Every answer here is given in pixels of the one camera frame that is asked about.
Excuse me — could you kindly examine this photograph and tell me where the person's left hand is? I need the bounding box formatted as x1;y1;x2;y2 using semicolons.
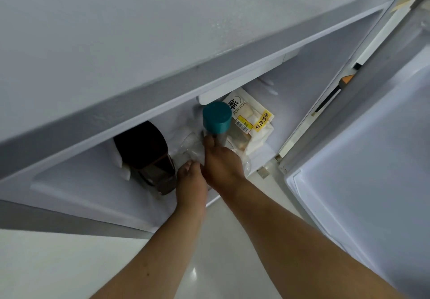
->
176;160;209;212

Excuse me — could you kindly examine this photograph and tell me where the person's right hand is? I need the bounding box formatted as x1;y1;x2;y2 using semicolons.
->
200;135;248;197

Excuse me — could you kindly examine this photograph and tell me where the teal lid bottle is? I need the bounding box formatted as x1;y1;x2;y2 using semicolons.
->
202;101;232;148

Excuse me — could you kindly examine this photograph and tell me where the white bread bag yellow label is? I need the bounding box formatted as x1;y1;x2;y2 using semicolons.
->
222;87;275;156

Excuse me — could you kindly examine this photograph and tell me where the dark brown lidded container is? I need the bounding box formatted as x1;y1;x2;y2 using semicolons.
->
113;121;178;196

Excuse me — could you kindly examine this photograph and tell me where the white paper packet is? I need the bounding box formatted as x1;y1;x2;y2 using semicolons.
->
113;147;132;181

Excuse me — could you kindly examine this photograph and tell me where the grey refrigerator door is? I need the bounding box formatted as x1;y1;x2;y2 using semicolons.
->
279;0;430;299

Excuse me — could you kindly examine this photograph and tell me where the grey mini fridge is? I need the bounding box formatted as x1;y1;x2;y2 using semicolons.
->
0;0;414;241

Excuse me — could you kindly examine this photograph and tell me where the person's left forearm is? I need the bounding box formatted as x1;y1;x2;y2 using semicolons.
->
90;204;207;299

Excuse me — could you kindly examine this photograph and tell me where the person's right forearm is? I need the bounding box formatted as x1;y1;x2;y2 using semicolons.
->
218;178;407;299

